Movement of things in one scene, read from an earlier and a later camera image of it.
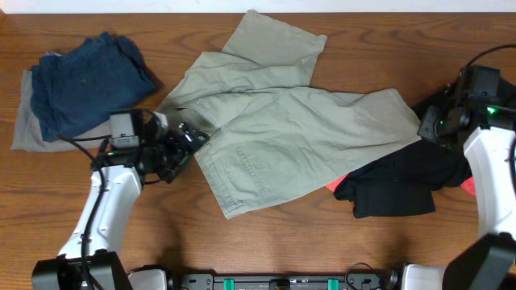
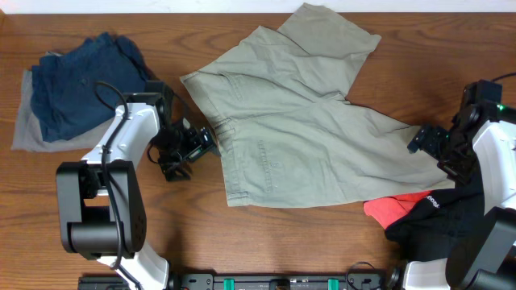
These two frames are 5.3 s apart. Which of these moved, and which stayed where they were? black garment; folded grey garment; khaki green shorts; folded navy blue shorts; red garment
Moved: red garment; khaki green shorts; black garment
Stayed: folded grey garment; folded navy blue shorts
